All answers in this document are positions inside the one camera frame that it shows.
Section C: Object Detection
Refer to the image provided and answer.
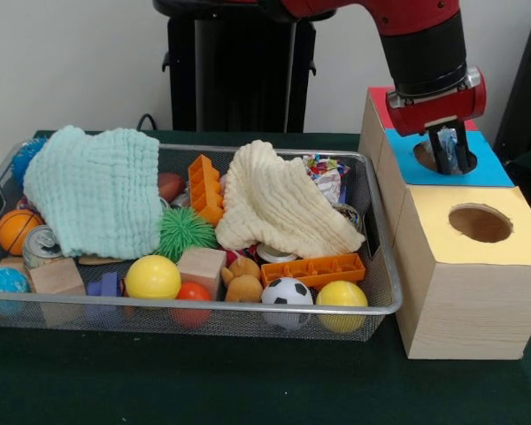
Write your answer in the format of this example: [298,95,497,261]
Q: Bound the orange toy brick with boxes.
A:
[260,253,366,291]

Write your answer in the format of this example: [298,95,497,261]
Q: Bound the clear plastic bottle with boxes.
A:
[437,127,462,174]

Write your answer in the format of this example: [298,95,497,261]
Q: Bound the silver mesh bin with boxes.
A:
[0,140,403,343]

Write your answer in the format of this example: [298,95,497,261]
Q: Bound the yellow plastic ball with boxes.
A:
[124,255,182,301]
[316,280,370,334]

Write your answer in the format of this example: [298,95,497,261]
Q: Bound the green spiky ball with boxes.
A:
[154,207,220,262]

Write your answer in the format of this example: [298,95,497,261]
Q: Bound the wooden three-hole box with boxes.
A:
[358,87,531,360]

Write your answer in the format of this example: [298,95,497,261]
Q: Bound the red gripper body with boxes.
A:
[385,66,488,137]

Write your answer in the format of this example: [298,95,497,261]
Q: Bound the orange toy basketball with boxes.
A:
[0,209,45,257]

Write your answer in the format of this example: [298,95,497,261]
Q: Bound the orange plastic tray block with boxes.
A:
[188,153,226,227]

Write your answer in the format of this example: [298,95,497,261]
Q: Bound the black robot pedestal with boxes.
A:
[152,0,340,134]

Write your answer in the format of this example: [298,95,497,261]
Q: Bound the small soccer ball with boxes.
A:
[260,277,314,331]

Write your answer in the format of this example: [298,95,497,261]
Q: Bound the yellow-haired toy figure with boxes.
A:
[220,256,264,304]

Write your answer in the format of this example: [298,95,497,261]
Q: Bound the cream cloth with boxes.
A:
[215,140,366,260]

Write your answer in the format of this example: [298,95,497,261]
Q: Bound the black office chair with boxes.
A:
[493,7,531,154]

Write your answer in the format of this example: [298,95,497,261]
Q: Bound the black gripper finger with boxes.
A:
[451,118,471,174]
[426,126,453,176]

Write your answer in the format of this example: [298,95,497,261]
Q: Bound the mint green cloth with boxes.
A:
[22,125,163,260]

